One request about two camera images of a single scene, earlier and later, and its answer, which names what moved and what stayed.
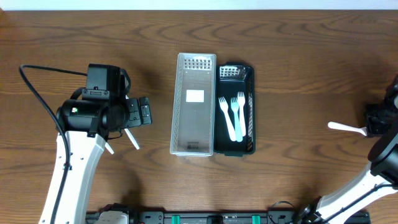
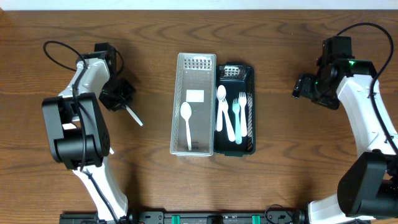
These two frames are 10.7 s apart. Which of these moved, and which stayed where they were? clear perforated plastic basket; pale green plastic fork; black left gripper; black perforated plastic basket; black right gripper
Moved: black right gripper; black left gripper
Stayed: pale green plastic fork; clear perforated plastic basket; black perforated plastic basket
